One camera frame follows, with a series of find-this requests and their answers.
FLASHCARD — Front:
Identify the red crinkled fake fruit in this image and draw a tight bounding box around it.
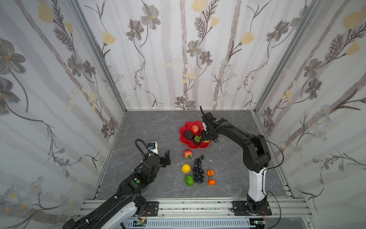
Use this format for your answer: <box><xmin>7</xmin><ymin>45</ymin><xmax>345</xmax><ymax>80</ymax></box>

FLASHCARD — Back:
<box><xmin>191</xmin><ymin>125</ymin><xmax>200</xmax><ymax>135</ymax></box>

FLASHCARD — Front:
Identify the dark purple fake mangosteen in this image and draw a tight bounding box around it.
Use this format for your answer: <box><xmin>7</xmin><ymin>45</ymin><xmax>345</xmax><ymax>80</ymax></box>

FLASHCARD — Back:
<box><xmin>193</xmin><ymin>135</ymin><xmax>202</xmax><ymax>146</ymax></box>

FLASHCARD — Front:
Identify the dark fake avocado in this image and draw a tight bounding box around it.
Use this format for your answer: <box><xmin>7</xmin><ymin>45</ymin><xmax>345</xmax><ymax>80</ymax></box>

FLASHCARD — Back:
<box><xmin>184</xmin><ymin>130</ymin><xmax>195</xmax><ymax>141</ymax></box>

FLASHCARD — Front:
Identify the yellow fake pear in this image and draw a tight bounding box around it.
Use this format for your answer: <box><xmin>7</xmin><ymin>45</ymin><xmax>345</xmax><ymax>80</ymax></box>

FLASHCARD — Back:
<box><xmin>182</xmin><ymin>163</ymin><xmax>191</xmax><ymax>173</ymax></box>

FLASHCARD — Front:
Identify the red fake apple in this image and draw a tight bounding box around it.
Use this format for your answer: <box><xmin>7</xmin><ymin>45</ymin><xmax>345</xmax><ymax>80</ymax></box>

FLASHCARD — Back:
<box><xmin>184</xmin><ymin>150</ymin><xmax>193</xmax><ymax>159</ymax></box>

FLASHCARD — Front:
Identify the green fake lime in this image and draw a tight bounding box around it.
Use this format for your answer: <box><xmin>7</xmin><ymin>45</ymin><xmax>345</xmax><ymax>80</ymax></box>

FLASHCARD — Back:
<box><xmin>185</xmin><ymin>175</ymin><xmax>194</xmax><ymax>187</ymax></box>

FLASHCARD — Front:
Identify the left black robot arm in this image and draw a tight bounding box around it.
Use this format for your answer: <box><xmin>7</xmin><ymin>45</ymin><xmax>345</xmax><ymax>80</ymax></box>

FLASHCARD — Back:
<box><xmin>63</xmin><ymin>150</ymin><xmax>171</xmax><ymax>229</ymax></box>

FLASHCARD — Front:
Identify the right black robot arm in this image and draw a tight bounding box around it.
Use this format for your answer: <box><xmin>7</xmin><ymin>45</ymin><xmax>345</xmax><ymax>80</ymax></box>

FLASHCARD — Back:
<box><xmin>201</xmin><ymin>110</ymin><xmax>272</xmax><ymax>216</ymax></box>

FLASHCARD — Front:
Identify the red flower-shaped fruit bowl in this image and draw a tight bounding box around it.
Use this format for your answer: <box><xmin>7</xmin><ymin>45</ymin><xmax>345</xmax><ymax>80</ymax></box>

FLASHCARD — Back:
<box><xmin>179</xmin><ymin>121</ymin><xmax>210</xmax><ymax>149</ymax></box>

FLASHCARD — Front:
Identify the black fake grape bunch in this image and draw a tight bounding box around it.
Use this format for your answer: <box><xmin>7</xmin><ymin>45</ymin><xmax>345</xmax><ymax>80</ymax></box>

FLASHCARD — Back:
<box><xmin>192</xmin><ymin>155</ymin><xmax>205</xmax><ymax>184</ymax></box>

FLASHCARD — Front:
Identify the orange fake tangerine upper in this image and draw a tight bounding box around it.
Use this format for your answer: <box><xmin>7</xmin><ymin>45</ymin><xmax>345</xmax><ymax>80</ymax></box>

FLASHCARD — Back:
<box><xmin>207</xmin><ymin>169</ymin><xmax>215</xmax><ymax>177</ymax></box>

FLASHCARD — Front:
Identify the orange fake tangerine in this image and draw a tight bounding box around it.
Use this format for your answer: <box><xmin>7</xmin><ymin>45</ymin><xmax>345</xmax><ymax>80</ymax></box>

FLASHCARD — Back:
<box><xmin>208</xmin><ymin>179</ymin><xmax>216</xmax><ymax>186</ymax></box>
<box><xmin>207</xmin><ymin>169</ymin><xmax>215</xmax><ymax>177</ymax></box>

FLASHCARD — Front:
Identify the orange fake tangerine lower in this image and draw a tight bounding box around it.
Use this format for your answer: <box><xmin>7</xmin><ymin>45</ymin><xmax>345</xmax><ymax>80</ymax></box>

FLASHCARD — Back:
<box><xmin>208</xmin><ymin>179</ymin><xmax>216</xmax><ymax>186</ymax></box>

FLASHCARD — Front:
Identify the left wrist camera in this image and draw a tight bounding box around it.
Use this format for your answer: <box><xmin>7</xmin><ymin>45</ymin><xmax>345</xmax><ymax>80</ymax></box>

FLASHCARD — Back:
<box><xmin>147</xmin><ymin>142</ymin><xmax>159</xmax><ymax>155</ymax></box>

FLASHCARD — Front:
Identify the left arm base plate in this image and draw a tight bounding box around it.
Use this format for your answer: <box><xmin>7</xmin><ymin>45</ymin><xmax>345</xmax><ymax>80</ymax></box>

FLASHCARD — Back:
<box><xmin>140</xmin><ymin>201</ymin><xmax>159</xmax><ymax>217</ymax></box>

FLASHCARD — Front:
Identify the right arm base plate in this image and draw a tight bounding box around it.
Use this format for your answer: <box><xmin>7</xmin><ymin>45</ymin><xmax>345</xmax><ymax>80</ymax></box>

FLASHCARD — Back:
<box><xmin>231</xmin><ymin>200</ymin><xmax>272</xmax><ymax>217</ymax></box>

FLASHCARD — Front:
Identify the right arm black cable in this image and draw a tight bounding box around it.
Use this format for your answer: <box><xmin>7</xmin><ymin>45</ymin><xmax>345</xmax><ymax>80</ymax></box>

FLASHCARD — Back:
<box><xmin>257</xmin><ymin>139</ymin><xmax>285</xmax><ymax>229</ymax></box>

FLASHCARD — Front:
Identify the white perforated cable duct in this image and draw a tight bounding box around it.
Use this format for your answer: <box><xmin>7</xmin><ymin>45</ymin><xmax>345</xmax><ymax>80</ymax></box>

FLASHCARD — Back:
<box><xmin>121</xmin><ymin>219</ymin><xmax>255</xmax><ymax>229</ymax></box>

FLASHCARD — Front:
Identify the aluminium mounting rail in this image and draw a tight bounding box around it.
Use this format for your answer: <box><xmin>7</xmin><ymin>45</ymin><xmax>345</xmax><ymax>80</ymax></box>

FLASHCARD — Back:
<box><xmin>77</xmin><ymin>197</ymin><xmax>312</xmax><ymax>221</ymax></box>

